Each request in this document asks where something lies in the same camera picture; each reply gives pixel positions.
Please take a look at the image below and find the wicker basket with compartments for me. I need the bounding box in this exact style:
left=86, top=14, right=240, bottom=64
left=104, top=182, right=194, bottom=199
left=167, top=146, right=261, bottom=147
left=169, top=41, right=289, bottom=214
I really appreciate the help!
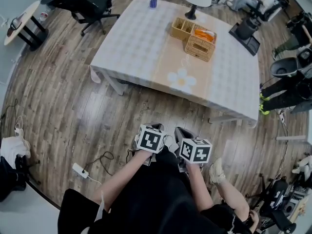
left=170, top=17, right=217, bottom=62

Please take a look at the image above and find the dark grey jug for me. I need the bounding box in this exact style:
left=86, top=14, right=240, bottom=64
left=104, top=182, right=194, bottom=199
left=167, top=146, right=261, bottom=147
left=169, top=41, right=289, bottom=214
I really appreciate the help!
left=235, top=16, right=259, bottom=40

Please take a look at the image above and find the white power strip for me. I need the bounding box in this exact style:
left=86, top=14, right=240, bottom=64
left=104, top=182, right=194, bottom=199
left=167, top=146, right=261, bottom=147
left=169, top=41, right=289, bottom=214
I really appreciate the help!
left=72, top=162, right=90, bottom=179

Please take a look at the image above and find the black chair with clothes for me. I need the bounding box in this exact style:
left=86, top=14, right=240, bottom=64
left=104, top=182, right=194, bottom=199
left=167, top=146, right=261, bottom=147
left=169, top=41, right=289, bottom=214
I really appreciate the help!
left=0, top=155, right=41, bottom=202

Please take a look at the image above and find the round side table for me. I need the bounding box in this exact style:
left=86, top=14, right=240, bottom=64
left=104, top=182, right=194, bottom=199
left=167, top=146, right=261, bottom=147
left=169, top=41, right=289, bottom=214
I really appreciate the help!
left=3, top=0, right=49, bottom=52

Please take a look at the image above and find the person's left forearm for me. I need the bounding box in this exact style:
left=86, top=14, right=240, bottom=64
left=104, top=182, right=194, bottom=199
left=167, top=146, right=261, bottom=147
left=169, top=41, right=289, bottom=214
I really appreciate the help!
left=90, top=152, right=153, bottom=212

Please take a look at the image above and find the person's black clothing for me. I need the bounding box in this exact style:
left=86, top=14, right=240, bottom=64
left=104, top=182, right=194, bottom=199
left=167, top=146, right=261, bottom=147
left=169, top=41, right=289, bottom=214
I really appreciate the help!
left=58, top=146, right=259, bottom=234

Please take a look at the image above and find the white charger with cable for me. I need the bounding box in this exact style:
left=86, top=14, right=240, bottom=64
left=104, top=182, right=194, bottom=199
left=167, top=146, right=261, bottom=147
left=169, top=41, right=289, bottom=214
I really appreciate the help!
left=14, top=116, right=25, bottom=138

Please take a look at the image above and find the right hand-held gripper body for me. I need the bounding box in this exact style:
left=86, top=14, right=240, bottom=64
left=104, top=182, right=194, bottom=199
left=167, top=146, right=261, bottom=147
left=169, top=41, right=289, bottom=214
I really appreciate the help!
left=174, top=127, right=213, bottom=172

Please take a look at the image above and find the white desk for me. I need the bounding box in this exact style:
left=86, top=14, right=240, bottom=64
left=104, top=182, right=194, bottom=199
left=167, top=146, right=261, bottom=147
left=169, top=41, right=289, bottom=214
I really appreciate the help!
left=276, top=134, right=312, bottom=146

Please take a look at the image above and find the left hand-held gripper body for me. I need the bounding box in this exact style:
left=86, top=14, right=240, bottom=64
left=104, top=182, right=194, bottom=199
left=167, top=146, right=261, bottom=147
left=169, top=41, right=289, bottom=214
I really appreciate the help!
left=132, top=122, right=168, bottom=167

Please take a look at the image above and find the orange packet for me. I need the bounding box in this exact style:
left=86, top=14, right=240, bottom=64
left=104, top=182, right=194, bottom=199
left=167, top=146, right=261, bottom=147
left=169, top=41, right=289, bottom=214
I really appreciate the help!
left=194, top=27, right=217, bottom=44

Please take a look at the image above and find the person's right forearm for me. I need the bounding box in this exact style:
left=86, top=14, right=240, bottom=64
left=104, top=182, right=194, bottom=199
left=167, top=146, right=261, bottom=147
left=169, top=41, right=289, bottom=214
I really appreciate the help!
left=186, top=163, right=215, bottom=211

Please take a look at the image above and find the black office chair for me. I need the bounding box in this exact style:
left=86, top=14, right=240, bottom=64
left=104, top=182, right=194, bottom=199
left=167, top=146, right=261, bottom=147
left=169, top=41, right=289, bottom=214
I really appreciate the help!
left=40, top=0, right=121, bottom=37
left=246, top=172, right=297, bottom=234

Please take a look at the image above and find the white cloth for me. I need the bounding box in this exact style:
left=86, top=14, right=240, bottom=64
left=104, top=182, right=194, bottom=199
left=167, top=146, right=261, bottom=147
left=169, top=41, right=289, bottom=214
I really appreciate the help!
left=0, top=136, right=32, bottom=170

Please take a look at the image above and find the black tray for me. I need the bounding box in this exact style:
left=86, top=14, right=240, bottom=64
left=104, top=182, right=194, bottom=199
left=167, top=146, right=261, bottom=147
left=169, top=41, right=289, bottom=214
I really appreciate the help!
left=228, top=22, right=261, bottom=56

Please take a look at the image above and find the checkered tablecloth with flower print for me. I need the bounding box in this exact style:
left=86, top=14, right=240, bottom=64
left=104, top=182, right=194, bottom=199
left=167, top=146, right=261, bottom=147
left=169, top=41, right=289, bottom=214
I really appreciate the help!
left=89, top=0, right=261, bottom=129

